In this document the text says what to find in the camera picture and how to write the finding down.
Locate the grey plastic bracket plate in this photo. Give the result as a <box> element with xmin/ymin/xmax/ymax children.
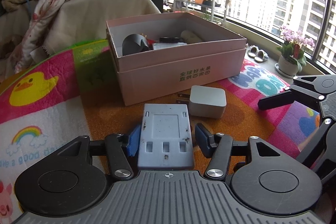
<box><xmin>137</xmin><ymin>103</ymin><xmax>194</xmax><ymax>170</ymax></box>

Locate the black cone cup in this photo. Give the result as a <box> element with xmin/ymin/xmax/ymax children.
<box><xmin>122</xmin><ymin>34</ymin><xmax>150</xmax><ymax>56</ymax></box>

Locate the cream lotion tube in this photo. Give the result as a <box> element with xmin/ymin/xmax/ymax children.
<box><xmin>181</xmin><ymin>30</ymin><xmax>203</xmax><ymax>44</ymax></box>

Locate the white small carton box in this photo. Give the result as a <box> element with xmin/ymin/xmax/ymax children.
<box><xmin>153</xmin><ymin>42</ymin><xmax>187</xmax><ymax>50</ymax></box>

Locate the red lipstick bottle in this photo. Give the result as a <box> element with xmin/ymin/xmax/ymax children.
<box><xmin>159</xmin><ymin>37</ymin><xmax>181</xmax><ymax>43</ymax></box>

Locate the pink flower pot plant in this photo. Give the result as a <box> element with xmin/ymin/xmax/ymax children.
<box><xmin>277</xmin><ymin>26</ymin><xmax>315</xmax><ymax>77</ymax></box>

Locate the white power adapter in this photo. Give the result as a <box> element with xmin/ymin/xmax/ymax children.
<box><xmin>176</xmin><ymin>85</ymin><xmax>227</xmax><ymax>119</ymax></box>

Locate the grey slippers pair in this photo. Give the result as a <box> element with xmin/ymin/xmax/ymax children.
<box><xmin>248</xmin><ymin>46</ymin><xmax>269</xmax><ymax>63</ymax></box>

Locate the colourful cartoon play mat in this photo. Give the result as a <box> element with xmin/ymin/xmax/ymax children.
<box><xmin>1</xmin><ymin>40</ymin><xmax>319</xmax><ymax>223</ymax></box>

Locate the pink cardboard box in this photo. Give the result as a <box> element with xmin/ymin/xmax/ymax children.
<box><xmin>106</xmin><ymin>12</ymin><xmax>247</xmax><ymax>106</ymax></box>

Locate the red packet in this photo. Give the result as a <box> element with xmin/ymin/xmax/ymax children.
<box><xmin>143</xmin><ymin>34</ymin><xmax>156</xmax><ymax>49</ymax></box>

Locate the beige covered sofa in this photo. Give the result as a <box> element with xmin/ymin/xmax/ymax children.
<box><xmin>1</xmin><ymin>0</ymin><xmax>159</xmax><ymax>80</ymax></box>

